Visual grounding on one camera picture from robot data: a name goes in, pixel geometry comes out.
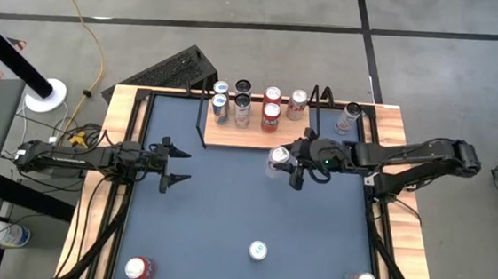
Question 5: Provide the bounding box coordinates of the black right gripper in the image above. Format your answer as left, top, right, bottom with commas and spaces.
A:
276, 126, 352, 195

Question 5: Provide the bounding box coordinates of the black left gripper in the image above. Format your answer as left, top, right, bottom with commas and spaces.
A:
140, 134, 195, 196

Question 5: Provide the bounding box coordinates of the red Fanta strawberry can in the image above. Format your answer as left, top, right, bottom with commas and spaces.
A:
123, 254, 159, 279
259, 101, 283, 135
263, 85, 283, 108

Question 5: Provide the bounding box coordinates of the blue silver Red Bull can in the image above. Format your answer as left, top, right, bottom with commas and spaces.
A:
247, 239, 270, 262
209, 92, 232, 126
211, 79, 232, 99

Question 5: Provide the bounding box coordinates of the blue-grey table mat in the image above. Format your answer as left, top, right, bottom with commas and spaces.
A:
112, 92, 390, 279

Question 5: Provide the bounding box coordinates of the black perforated metal crate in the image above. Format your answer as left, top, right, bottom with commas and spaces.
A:
99, 37, 221, 113

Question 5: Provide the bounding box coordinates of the yellow power plug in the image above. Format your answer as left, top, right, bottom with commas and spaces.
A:
67, 129, 90, 148

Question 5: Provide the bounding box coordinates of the white blue plastic container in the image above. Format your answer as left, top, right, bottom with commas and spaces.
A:
0, 220, 32, 251

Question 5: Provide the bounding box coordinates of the black pole white base stand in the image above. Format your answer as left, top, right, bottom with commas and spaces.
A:
0, 11, 74, 116

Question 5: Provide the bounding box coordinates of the black metal shelf side frame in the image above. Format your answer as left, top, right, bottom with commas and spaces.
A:
305, 84, 336, 136
193, 77, 215, 149

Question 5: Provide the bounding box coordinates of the black metal table frame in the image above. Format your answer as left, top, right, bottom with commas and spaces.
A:
59, 81, 444, 279

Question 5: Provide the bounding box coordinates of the yellow cable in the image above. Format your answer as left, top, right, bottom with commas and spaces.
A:
35, 0, 110, 140

